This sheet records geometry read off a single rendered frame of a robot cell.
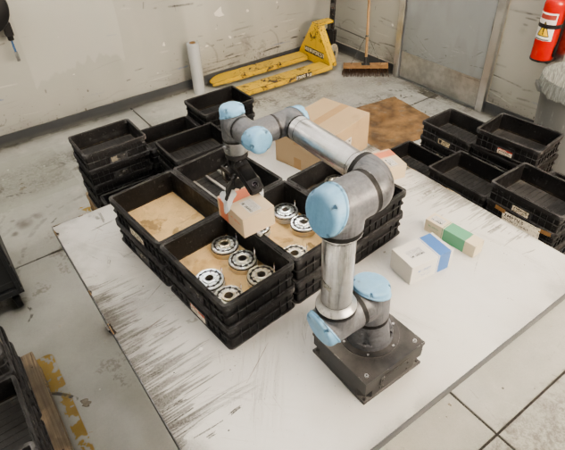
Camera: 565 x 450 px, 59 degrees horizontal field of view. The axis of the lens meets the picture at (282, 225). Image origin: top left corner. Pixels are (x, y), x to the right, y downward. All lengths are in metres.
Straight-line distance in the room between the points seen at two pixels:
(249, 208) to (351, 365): 0.58
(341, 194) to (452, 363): 0.84
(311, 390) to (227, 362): 0.30
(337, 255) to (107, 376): 1.71
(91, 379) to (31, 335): 0.49
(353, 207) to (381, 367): 0.62
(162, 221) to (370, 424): 1.11
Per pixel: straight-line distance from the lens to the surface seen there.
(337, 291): 1.31
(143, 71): 5.02
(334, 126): 2.52
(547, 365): 2.80
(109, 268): 2.14
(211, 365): 1.72
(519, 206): 2.77
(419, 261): 1.93
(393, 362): 1.59
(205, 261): 1.87
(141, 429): 2.48
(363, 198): 1.13
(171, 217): 2.10
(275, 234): 1.94
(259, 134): 1.38
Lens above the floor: 2.09
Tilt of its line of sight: 39 degrees down
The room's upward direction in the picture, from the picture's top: 3 degrees counter-clockwise
